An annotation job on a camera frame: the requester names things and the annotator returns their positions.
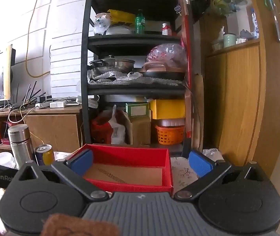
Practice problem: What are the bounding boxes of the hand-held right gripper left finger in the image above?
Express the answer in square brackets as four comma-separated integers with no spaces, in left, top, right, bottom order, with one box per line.
[12,149,110,201]

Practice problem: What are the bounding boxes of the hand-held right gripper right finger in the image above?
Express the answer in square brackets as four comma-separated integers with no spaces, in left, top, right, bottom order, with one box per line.
[174,150,268,201]

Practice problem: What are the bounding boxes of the red cardboard box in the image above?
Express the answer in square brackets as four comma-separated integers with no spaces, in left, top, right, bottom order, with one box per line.
[71,144,174,197]

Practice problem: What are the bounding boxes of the clear plastic bowl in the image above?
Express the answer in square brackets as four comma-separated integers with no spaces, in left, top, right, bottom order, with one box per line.
[0,152,16,169]

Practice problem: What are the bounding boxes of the floral tablecloth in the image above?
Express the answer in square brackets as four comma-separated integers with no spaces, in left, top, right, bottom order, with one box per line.
[0,149,226,236]

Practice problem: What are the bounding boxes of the yellow and blue drink can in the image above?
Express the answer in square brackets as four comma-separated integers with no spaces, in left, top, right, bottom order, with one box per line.
[35,144,55,166]

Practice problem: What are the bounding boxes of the red bag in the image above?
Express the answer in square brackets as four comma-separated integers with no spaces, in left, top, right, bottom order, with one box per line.
[91,111,113,144]

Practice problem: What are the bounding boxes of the stainless steel thermos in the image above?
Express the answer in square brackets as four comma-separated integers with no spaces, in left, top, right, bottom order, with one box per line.
[8,124,36,170]

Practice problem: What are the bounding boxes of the orange plastic basket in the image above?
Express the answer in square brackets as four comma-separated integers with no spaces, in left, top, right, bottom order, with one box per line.
[155,125,186,145]

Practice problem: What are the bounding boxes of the wooden tv stand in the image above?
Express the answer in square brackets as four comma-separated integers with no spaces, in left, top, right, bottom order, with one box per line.
[0,106,83,163]

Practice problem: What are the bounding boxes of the white plastic bag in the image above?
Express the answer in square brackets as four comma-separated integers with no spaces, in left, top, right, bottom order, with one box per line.
[108,104,126,145]

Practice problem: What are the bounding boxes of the wooden board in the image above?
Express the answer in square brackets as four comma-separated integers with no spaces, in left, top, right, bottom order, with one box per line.
[193,75,204,153]

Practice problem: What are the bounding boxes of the stack of clear plastic tubs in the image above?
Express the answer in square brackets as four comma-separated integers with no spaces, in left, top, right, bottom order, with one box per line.
[158,118,185,128]

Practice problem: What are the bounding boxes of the brown fuzzy cloth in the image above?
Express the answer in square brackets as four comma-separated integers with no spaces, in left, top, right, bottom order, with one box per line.
[43,214,119,236]

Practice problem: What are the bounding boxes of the yellow box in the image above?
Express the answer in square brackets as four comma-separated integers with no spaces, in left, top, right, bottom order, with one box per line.
[149,100,186,120]

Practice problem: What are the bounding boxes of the white power strip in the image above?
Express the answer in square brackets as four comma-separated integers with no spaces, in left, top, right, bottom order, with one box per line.
[35,100,67,109]

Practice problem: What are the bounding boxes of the brown cardboard box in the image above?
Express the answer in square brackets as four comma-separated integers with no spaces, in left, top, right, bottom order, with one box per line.
[124,113,152,145]

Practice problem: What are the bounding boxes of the black router with antennas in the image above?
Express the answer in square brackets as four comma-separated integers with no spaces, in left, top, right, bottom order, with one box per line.
[12,80,46,107]

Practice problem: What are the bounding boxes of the green box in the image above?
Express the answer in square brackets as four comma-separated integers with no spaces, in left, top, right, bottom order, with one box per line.
[126,102,150,118]

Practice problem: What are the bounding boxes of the tall wooden cabinet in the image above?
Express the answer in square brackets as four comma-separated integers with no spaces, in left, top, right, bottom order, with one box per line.
[194,0,280,177]

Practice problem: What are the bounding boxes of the clear bubble wrap sheet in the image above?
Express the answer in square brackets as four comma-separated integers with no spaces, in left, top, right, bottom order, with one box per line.
[87,69,187,85]

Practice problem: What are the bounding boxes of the black frying pan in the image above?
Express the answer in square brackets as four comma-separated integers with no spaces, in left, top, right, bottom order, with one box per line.
[139,71,186,80]

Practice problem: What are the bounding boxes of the steel pot with lid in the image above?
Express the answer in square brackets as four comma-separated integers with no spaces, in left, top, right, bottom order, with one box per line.
[89,55,136,74]

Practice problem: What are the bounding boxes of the pink ceramic pot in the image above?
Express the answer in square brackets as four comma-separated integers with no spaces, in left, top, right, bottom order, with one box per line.
[142,61,167,72]

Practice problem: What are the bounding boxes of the red board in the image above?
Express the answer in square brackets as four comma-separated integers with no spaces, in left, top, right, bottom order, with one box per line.
[179,0,192,138]

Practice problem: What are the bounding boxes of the pink plastic bag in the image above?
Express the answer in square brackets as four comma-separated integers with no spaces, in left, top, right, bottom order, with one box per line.
[146,43,188,68]

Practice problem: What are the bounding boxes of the light green mug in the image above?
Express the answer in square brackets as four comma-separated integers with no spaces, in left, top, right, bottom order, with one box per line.
[223,33,237,48]

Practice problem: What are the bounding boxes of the black shelf rack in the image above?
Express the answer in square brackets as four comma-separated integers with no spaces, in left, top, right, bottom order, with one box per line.
[80,0,194,158]

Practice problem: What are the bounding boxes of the white bowl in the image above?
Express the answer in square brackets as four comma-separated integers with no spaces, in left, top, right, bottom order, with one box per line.
[106,26,133,35]

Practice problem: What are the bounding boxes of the clear crumpled plastic bag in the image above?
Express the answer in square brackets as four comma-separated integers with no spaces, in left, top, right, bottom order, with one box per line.
[92,12,112,35]

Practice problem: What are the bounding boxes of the green plastic bottle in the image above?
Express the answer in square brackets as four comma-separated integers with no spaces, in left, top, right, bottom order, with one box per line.
[135,9,146,34]

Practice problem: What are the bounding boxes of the yellow bag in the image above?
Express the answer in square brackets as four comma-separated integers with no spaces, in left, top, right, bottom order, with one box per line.
[107,9,137,26]

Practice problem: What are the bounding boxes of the yellow cable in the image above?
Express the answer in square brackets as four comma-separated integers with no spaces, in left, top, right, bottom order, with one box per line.
[26,0,51,78]

